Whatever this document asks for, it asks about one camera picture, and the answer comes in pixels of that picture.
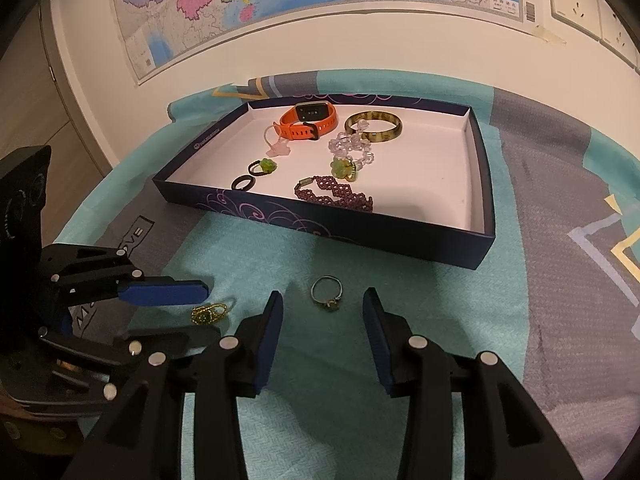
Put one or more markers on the tortoiseshell bangle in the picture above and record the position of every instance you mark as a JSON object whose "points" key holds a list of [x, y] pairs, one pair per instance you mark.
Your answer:
{"points": [[375, 126]]}

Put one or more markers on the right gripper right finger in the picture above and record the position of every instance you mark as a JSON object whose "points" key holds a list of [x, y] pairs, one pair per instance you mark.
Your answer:
{"points": [[505, 434]]}

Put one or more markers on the orange smart watch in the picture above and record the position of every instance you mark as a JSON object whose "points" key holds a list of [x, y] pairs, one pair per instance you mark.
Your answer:
{"points": [[307, 121]]}

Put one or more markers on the white wall socket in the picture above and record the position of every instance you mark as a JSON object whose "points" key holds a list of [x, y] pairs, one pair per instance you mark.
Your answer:
{"points": [[614, 35], [581, 14]]}

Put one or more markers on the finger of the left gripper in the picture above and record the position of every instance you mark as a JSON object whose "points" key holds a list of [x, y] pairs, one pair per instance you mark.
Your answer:
{"points": [[127, 348], [165, 293]]}

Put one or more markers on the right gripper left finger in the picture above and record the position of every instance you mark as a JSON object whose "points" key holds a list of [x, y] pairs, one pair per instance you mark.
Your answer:
{"points": [[139, 435]]}

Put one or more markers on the dark blue shallow box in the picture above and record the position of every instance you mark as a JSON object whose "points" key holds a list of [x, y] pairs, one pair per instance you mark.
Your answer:
{"points": [[427, 194]]}

